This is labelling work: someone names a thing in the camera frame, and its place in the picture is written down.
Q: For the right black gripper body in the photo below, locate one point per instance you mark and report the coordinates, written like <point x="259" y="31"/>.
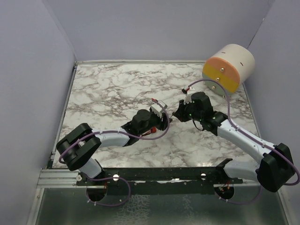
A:
<point x="193" y="114"/>

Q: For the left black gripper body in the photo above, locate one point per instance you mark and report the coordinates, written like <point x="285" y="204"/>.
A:
<point x="155" y="121"/>

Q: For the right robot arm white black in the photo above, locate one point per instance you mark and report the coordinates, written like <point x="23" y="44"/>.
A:
<point x="273" y="165"/>

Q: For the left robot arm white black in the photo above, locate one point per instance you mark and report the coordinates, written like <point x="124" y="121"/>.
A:
<point x="77" y="148"/>

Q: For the cylindrical drawer box pastel front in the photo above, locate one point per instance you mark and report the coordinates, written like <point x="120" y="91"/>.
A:
<point x="229" y="68"/>

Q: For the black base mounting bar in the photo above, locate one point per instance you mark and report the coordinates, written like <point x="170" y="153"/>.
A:
<point x="160" y="180"/>

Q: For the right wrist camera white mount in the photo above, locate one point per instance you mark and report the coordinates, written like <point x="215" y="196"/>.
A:
<point x="188" y="91"/>

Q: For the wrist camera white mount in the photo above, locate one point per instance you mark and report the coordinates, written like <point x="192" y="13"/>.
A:
<point x="188" y="91"/>
<point x="158" y="107"/>

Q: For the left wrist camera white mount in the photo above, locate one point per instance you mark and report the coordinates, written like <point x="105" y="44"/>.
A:
<point x="158" y="107"/>

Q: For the aluminium extrusion rail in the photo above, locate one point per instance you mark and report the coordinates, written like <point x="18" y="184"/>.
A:
<point x="57" y="178"/>

